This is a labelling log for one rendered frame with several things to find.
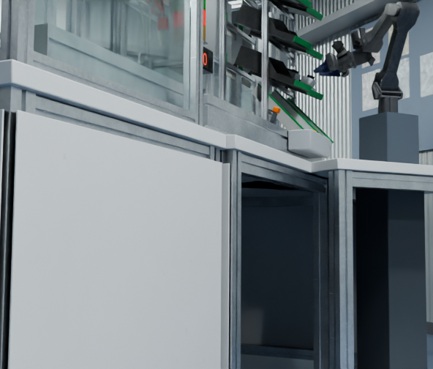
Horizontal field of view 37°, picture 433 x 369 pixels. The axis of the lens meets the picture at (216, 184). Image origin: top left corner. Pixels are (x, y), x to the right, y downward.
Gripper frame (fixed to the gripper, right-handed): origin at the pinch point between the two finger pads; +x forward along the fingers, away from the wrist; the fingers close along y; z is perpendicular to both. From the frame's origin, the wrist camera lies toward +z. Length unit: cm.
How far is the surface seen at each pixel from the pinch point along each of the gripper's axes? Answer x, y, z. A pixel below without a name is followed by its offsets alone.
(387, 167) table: -24, 57, -48
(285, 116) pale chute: 12.9, 20.6, -16.5
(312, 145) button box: -6, 59, -36
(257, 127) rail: 0, 83, -31
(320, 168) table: -9, 67, -44
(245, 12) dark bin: 19.3, 16.0, 27.7
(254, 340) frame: 70, -26, -97
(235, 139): -8, 117, -40
